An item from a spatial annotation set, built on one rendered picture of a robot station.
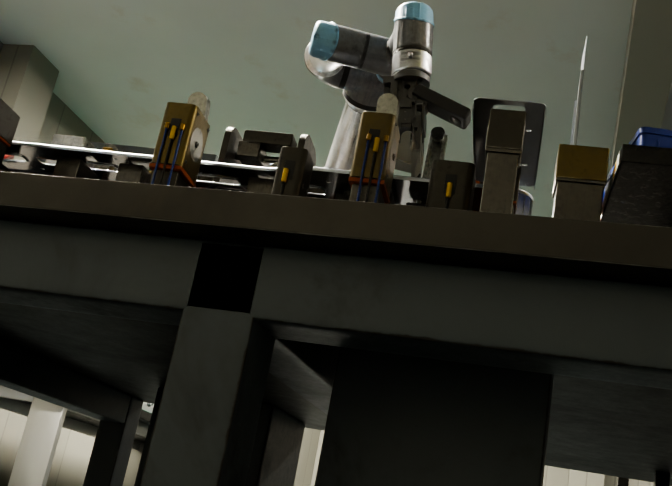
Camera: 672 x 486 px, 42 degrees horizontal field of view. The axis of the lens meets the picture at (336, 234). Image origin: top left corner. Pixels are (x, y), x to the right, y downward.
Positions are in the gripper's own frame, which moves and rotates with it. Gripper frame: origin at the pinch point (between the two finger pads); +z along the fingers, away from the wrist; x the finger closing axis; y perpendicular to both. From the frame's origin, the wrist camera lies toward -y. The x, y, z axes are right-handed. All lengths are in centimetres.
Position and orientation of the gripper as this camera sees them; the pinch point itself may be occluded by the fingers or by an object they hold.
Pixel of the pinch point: (417, 176)
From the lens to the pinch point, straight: 160.6
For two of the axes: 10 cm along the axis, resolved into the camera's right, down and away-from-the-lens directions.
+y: -9.9, -0.2, 1.7
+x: -1.6, -3.5, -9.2
